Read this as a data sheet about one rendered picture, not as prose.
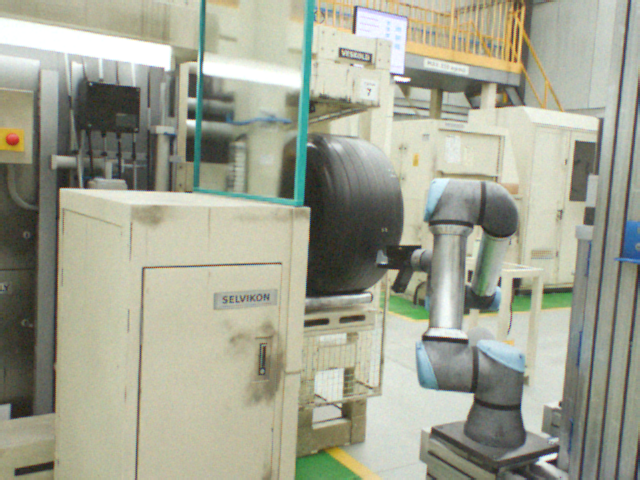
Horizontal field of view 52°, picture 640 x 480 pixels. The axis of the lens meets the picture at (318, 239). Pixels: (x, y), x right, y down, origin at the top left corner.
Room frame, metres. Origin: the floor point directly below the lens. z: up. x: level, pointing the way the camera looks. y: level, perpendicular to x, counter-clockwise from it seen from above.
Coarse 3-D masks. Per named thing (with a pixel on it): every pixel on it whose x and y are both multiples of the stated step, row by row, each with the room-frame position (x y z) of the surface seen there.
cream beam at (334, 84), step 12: (312, 60) 2.58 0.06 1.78; (312, 72) 2.58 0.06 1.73; (324, 72) 2.61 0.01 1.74; (336, 72) 2.64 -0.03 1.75; (348, 72) 2.67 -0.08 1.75; (360, 72) 2.71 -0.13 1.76; (372, 72) 2.75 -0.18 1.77; (312, 84) 2.58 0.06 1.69; (324, 84) 2.61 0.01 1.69; (336, 84) 2.64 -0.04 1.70; (348, 84) 2.68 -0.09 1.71; (312, 96) 2.58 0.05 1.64; (324, 96) 2.61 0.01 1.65; (336, 96) 2.64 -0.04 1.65; (348, 96) 2.68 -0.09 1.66
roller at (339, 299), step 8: (312, 296) 2.22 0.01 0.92; (320, 296) 2.23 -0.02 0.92; (328, 296) 2.25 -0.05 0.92; (336, 296) 2.27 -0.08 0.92; (344, 296) 2.28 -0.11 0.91; (352, 296) 2.30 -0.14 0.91; (360, 296) 2.32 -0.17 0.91; (368, 296) 2.34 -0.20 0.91; (312, 304) 2.20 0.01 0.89; (320, 304) 2.22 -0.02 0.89; (328, 304) 2.24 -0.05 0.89; (336, 304) 2.27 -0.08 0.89; (344, 304) 2.29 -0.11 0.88; (352, 304) 2.32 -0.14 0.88
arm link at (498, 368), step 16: (480, 352) 1.55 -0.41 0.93; (496, 352) 1.52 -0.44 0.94; (512, 352) 1.53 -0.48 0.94; (480, 368) 1.52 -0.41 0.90; (496, 368) 1.52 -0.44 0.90; (512, 368) 1.51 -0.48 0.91; (480, 384) 1.52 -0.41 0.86; (496, 384) 1.52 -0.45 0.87; (512, 384) 1.52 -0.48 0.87; (496, 400) 1.52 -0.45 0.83; (512, 400) 1.52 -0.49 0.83
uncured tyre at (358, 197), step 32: (320, 160) 2.21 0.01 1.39; (352, 160) 2.20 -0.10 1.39; (384, 160) 2.29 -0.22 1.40; (320, 192) 2.69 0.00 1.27; (352, 192) 2.14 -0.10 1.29; (384, 192) 2.21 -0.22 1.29; (320, 224) 2.68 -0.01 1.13; (352, 224) 2.12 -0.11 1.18; (384, 224) 2.19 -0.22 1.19; (320, 256) 2.18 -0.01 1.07; (352, 256) 2.15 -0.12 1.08; (320, 288) 2.23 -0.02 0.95; (352, 288) 2.29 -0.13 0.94
